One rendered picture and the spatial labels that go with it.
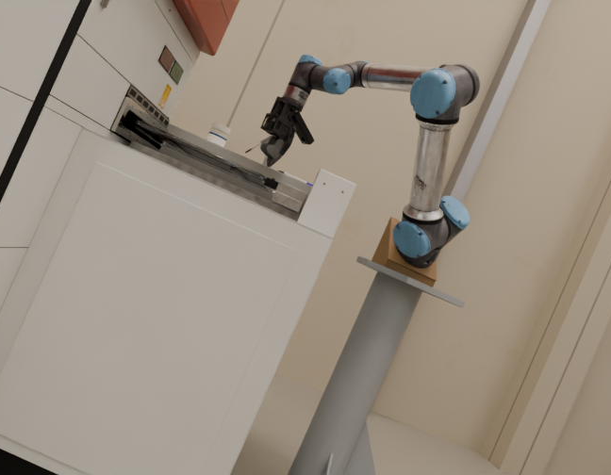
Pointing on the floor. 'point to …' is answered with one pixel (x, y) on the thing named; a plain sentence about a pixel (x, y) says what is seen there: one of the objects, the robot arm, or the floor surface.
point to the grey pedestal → (360, 377)
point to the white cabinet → (142, 322)
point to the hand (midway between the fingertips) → (272, 164)
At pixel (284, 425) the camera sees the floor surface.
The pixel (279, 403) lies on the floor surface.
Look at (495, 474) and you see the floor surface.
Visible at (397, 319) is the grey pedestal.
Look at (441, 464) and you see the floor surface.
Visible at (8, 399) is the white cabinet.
